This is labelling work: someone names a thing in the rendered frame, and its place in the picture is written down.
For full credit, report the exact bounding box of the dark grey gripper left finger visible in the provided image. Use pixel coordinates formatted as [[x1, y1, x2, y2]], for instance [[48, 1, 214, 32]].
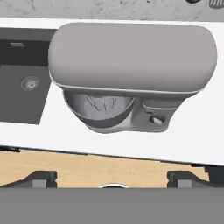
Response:
[[0, 170, 58, 189]]

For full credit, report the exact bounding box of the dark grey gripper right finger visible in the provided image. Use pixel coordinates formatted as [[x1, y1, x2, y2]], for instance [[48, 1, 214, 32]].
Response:
[[166, 170, 212, 189]]

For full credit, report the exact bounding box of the dark grey sink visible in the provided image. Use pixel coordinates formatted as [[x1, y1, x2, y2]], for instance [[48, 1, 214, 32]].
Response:
[[0, 27, 60, 126]]

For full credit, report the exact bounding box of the grey metal mixer bowl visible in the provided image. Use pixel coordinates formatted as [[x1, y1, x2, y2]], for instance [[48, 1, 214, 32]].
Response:
[[63, 89, 137, 130]]

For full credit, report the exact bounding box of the grey stand mixer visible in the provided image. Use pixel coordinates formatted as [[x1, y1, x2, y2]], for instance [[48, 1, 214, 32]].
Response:
[[47, 22, 219, 135]]

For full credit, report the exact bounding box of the white round object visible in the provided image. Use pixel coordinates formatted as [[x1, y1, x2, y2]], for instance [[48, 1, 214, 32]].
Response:
[[97, 183, 131, 189]]

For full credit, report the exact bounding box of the grey ribbed object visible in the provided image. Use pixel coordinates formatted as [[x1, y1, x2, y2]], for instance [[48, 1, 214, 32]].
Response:
[[208, 0, 224, 10]]

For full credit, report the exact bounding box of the dark cabinet front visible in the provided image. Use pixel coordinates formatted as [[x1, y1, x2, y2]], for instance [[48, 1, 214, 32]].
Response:
[[191, 163, 224, 186]]

